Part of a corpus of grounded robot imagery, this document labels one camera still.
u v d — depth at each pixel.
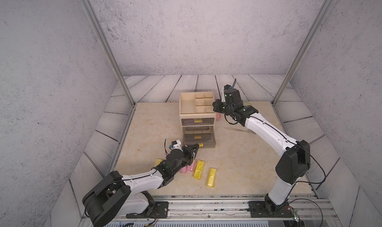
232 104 0.63
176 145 0.79
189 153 0.71
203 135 0.94
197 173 0.83
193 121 0.85
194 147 0.79
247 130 0.58
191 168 0.85
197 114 0.81
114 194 0.42
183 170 0.85
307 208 0.74
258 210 0.71
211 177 0.82
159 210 0.73
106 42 0.87
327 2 0.73
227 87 0.74
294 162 0.45
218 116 0.81
